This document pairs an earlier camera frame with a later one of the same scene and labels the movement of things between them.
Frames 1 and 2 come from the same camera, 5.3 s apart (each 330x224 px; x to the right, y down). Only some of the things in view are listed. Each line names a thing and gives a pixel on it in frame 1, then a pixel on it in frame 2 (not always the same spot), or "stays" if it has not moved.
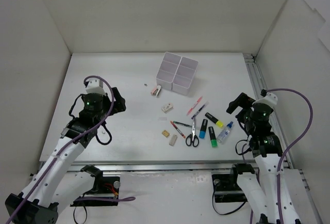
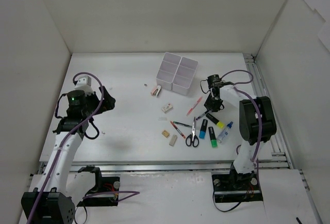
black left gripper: [117, 101] -> [102, 100]
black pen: [203, 106] -> [200, 116]
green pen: [182, 124] stays
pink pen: [197, 101] stays
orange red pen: [171, 122] stays
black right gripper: [238, 104] -> [214, 102]
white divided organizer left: [167, 69] stays
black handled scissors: [193, 138] stays
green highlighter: [213, 138] stays
